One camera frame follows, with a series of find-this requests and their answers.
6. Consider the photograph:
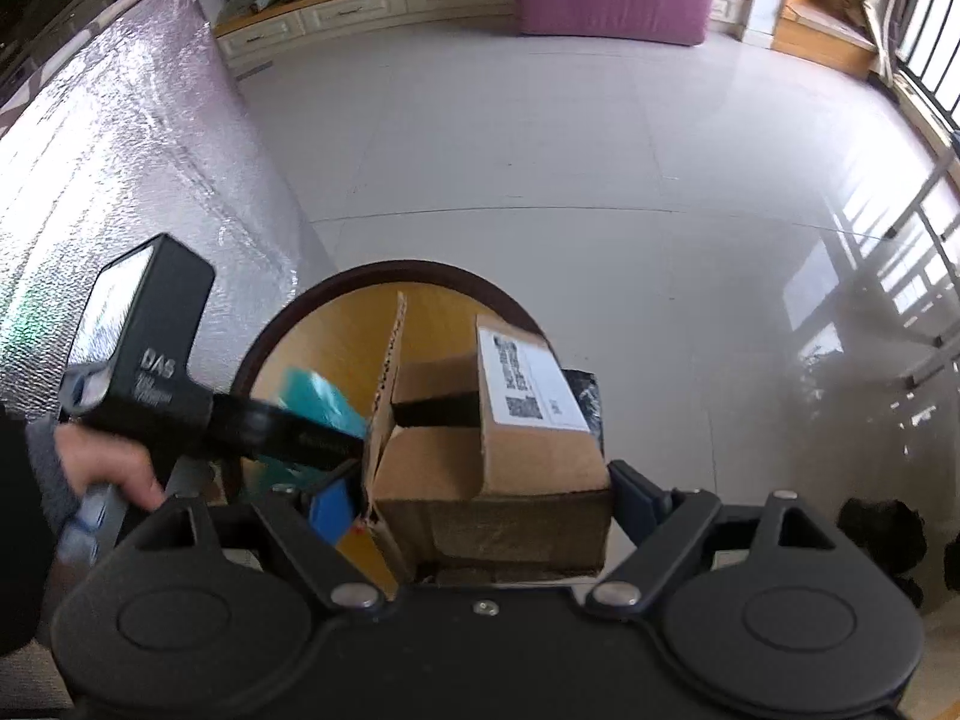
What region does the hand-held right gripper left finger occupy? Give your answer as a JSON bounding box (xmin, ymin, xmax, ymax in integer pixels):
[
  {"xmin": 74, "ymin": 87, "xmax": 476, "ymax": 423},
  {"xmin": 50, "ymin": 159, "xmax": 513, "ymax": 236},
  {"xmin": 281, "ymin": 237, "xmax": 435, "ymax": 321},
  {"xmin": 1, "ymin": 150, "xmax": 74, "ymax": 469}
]
[{"xmin": 131, "ymin": 474, "xmax": 387, "ymax": 610}]

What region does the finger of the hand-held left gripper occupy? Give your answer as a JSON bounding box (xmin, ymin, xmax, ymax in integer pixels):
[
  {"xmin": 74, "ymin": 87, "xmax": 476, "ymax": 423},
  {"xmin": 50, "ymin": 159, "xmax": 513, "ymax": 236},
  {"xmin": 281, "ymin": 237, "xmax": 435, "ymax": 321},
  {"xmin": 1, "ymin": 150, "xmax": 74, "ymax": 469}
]
[{"xmin": 206, "ymin": 392, "xmax": 374, "ymax": 472}]

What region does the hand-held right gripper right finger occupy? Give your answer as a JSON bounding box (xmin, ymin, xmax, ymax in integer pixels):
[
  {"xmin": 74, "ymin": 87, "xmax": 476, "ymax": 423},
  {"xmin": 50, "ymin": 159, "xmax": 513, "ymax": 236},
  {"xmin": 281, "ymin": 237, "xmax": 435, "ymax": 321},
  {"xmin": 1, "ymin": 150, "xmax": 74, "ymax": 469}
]
[{"xmin": 592, "ymin": 460, "xmax": 848, "ymax": 614}]

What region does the teal snack packet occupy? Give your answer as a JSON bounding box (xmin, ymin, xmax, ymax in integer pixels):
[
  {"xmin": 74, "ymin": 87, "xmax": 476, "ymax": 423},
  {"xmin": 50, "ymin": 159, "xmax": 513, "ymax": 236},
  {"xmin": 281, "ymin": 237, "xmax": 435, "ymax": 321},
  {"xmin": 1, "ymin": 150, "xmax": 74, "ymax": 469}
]
[{"xmin": 259, "ymin": 366, "xmax": 370, "ymax": 482}]

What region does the round wooden waste bin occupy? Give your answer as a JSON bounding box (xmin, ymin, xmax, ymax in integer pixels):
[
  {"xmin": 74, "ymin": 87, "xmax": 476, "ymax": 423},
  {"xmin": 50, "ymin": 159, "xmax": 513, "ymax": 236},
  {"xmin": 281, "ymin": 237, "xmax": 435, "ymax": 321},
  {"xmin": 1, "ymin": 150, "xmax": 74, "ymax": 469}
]
[{"xmin": 225, "ymin": 261, "xmax": 560, "ymax": 587}]

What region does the brown cardboard box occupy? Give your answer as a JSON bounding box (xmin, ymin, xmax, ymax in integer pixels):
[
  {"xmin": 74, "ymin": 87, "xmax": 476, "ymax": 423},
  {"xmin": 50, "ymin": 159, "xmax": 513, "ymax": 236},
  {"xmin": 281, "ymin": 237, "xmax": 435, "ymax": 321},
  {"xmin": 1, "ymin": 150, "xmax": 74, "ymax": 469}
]
[{"xmin": 360, "ymin": 291, "xmax": 612, "ymax": 586}]

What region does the person's left hand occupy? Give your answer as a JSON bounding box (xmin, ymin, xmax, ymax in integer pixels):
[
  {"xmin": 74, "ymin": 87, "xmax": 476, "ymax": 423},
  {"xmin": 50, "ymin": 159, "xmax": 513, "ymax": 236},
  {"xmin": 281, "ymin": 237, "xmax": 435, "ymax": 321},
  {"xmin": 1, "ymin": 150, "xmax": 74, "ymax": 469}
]
[{"xmin": 55, "ymin": 424, "xmax": 167, "ymax": 509}]

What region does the black textured object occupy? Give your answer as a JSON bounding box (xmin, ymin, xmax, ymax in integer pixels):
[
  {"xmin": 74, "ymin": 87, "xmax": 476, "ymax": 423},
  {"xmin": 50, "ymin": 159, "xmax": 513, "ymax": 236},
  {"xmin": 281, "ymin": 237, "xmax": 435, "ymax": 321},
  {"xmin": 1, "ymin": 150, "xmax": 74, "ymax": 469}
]
[{"xmin": 561, "ymin": 369, "xmax": 605, "ymax": 460}]

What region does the black slipper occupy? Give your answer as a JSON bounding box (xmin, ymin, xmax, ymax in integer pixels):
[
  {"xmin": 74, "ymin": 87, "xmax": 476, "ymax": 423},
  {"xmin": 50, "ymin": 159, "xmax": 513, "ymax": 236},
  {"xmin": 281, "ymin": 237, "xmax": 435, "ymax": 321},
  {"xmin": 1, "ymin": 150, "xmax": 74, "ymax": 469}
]
[{"xmin": 835, "ymin": 497, "xmax": 929, "ymax": 610}]

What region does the cream drawer cabinet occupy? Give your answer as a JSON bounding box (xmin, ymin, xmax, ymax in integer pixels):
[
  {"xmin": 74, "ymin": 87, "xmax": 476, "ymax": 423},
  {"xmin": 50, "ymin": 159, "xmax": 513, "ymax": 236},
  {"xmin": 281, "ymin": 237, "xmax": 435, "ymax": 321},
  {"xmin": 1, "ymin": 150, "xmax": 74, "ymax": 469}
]
[{"xmin": 214, "ymin": 0, "xmax": 520, "ymax": 82}]

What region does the wooden staircase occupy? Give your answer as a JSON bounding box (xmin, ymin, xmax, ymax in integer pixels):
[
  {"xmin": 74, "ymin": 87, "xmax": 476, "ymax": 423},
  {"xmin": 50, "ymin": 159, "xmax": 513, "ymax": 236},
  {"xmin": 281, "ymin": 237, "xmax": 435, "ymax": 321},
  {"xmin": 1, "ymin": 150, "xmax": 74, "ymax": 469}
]
[{"xmin": 709, "ymin": 0, "xmax": 880, "ymax": 77}]

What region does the black window railing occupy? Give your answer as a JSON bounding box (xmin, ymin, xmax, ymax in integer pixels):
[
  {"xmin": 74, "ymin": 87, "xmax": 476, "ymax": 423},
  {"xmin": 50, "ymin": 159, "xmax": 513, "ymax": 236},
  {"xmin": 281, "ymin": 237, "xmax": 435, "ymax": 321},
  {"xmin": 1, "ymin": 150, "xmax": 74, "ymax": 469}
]
[{"xmin": 870, "ymin": 0, "xmax": 960, "ymax": 137}]

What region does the beige curtain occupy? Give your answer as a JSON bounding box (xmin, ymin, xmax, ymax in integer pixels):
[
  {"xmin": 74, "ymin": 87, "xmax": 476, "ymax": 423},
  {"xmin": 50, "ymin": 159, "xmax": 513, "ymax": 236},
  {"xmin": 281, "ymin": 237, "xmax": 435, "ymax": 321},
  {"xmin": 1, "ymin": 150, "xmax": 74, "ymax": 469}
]
[{"xmin": 861, "ymin": 0, "xmax": 935, "ymax": 85}]

